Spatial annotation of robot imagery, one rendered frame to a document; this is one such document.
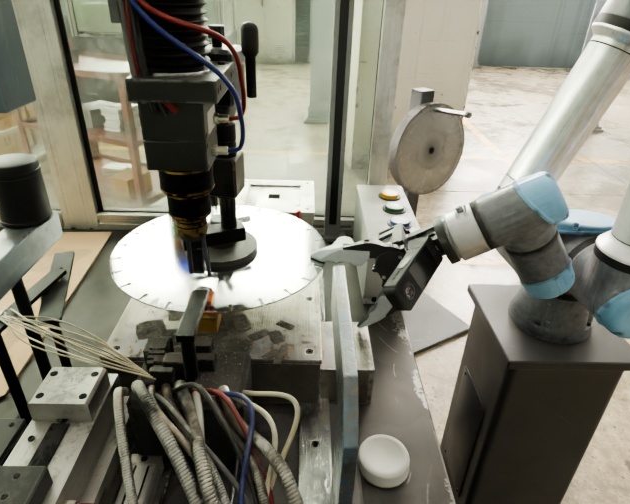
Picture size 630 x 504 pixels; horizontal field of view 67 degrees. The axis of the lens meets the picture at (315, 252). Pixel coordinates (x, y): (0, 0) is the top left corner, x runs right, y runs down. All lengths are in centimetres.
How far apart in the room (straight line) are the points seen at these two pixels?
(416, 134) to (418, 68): 217
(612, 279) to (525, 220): 20
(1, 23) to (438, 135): 150
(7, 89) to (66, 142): 80
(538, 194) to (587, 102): 19
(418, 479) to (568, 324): 44
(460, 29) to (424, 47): 29
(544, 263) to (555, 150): 19
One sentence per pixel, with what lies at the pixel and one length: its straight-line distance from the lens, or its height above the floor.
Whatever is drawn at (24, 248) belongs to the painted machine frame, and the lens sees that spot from 66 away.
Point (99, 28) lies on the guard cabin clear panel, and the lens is 120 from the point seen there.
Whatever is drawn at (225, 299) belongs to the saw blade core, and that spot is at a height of 95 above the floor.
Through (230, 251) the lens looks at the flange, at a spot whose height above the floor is 96.
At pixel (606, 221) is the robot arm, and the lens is 95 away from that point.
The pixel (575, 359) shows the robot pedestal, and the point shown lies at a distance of 99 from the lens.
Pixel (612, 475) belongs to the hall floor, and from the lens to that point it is 190.
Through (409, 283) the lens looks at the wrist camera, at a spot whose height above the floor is 97.
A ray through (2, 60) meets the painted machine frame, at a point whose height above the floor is 126.
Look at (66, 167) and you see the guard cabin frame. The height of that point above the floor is 91.
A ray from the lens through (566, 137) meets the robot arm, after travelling 82.
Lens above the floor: 132
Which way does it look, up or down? 30 degrees down
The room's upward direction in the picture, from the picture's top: 2 degrees clockwise
